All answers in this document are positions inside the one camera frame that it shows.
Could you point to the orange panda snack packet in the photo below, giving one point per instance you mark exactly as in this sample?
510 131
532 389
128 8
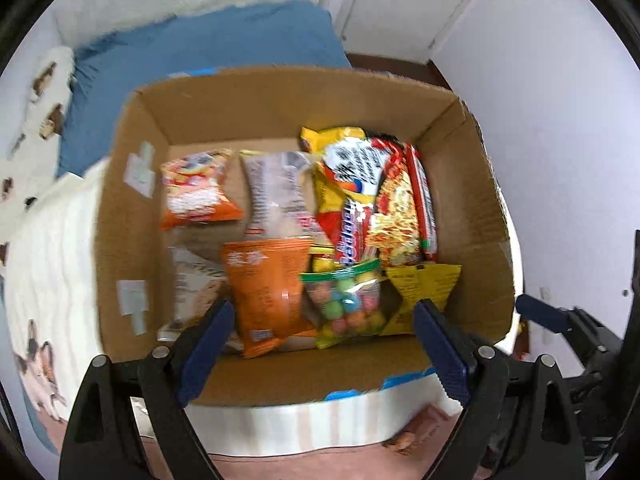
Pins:
200 190

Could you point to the long red white packet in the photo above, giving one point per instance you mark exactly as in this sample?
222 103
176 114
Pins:
424 200

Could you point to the bear print pillow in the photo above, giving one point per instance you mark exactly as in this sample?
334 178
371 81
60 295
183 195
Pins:
45 110

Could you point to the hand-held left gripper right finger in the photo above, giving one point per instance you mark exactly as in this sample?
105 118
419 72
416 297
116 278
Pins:
442 355

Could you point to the cardboard box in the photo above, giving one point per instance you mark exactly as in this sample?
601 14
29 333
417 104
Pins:
300 110

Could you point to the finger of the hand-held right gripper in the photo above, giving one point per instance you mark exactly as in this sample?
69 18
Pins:
540 310

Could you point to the instant noodle packet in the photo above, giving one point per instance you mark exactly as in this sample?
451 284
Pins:
375 200

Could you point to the white door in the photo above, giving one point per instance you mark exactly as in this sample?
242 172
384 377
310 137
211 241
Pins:
400 0

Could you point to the plain orange snack packet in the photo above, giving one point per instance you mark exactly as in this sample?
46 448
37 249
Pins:
265 295

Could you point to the cat plush toy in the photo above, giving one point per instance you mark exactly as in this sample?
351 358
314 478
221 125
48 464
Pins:
40 370

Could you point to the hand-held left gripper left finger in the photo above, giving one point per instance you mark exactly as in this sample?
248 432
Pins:
207 350

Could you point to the colourful candy ball bag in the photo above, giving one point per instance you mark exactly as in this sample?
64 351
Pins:
345 305

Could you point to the clear white pastry packet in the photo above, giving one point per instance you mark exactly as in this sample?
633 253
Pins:
192 285

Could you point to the yellow snack packet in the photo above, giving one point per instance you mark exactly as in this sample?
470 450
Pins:
422 287

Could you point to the cream bread packet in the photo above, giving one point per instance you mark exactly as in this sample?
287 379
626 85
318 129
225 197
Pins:
277 190

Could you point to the blue pillow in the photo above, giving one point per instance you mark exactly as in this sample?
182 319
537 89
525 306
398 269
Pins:
200 45

